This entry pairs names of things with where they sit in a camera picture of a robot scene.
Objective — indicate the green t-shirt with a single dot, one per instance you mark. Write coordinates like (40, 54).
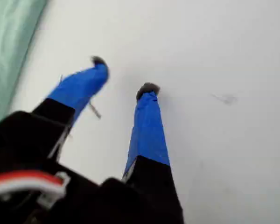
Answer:
(9, 46)

